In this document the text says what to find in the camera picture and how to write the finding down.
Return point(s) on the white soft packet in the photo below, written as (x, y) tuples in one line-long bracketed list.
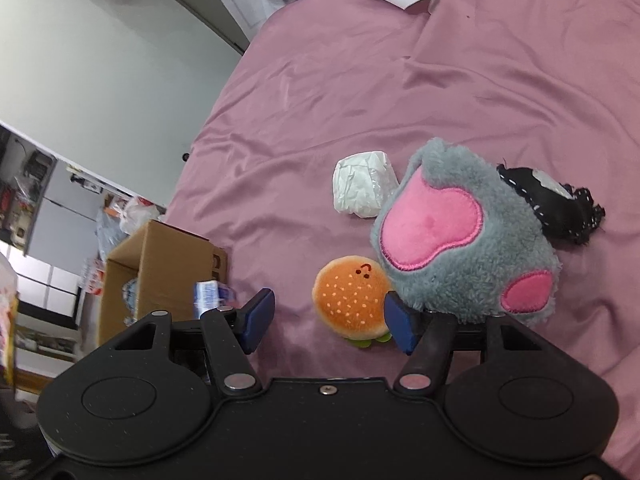
[(362, 183)]

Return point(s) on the cardboard box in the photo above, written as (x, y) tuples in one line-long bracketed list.
[(167, 262)]

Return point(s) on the grey pink plush paw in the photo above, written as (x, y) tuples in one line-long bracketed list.
[(455, 238)]

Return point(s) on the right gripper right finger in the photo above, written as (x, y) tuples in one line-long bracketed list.
[(427, 339)]

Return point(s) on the pink bed sheet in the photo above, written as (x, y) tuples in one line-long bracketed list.
[(549, 84)]

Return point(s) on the blue tissue pack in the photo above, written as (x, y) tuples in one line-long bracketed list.
[(213, 295)]

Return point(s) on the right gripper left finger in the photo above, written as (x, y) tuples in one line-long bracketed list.
[(230, 336)]

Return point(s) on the burger plush toy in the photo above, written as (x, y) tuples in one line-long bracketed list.
[(348, 295)]

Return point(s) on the black lace fabric pouch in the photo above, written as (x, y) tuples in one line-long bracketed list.
[(566, 213)]

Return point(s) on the grey mailer bag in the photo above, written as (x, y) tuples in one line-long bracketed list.
[(108, 233)]

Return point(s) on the red white bottle pack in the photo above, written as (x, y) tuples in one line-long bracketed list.
[(92, 277)]

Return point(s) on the blue grey knitted cloth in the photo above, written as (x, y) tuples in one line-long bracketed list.
[(129, 295)]

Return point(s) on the white plastic bag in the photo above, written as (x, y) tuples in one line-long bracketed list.
[(136, 213)]

